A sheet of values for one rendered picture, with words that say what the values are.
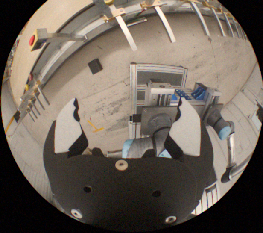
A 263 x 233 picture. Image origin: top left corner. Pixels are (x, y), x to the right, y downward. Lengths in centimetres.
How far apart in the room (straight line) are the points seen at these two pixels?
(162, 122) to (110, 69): 119
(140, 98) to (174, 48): 97
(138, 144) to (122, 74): 122
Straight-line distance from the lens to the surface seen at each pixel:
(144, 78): 128
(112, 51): 145
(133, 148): 40
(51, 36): 48
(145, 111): 49
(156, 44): 148
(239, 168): 76
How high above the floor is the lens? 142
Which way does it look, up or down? 59 degrees down
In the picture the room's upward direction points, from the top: 178 degrees clockwise
